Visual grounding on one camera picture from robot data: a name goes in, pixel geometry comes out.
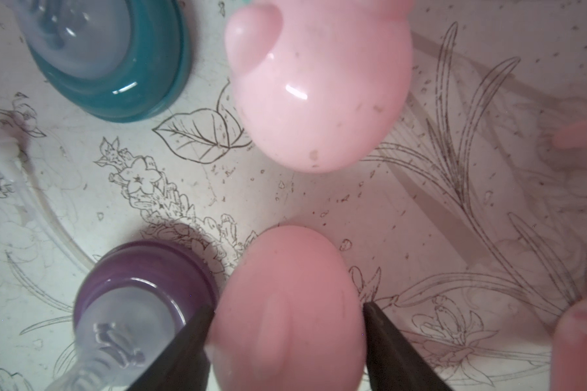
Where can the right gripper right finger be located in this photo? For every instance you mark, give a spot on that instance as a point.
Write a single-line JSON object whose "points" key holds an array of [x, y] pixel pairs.
{"points": [[392, 362]]}

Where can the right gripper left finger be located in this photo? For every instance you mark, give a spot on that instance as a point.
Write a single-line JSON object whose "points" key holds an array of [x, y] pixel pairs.
{"points": [[183, 364]]}

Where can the pink bottle cap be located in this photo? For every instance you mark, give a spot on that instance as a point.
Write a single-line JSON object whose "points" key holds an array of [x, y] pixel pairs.
{"points": [[319, 84], [289, 318]]}

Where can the purple nipple collar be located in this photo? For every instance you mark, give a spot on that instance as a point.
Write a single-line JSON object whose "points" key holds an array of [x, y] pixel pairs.
{"points": [[129, 308]]}

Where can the dark teal nipple collar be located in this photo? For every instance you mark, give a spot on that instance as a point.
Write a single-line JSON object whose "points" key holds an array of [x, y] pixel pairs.
{"points": [[120, 61]]}

